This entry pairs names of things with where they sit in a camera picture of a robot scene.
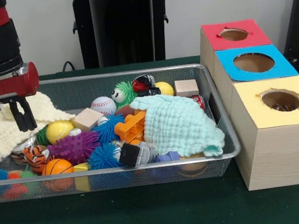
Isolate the orange striped tiger toy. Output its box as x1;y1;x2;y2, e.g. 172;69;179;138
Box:
22;143;54;175

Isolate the wooden box with three holes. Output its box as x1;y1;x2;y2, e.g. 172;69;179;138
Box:
195;12;299;196

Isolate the multicolour cartoon print cloth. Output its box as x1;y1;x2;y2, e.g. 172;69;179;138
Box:
271;100;299;114

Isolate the small wooden cube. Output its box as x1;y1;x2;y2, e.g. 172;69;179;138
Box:
174;78;200;99

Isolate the green spiky ball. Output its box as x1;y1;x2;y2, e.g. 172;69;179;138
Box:
109;79;140;109

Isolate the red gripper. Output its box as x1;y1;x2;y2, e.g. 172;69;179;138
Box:
0;61;47;137

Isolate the white toy baseball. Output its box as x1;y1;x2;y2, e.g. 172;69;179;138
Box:
89;95;117;120

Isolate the orange plastic toy brick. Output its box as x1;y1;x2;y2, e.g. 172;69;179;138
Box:
111;110;150;147

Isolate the mint green cloth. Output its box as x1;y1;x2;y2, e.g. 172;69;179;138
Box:
129;86;228;168

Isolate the shallow clear mesh bin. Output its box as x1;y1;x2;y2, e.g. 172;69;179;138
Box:
0;52;245;209

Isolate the orange toy basketball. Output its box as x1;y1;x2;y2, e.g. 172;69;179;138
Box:
41;157;77;193

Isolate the yellow ball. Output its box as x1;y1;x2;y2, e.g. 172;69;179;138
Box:
154;80;175;99
45;119;77;146

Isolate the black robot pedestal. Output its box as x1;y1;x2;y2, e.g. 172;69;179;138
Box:
63;0;188;73

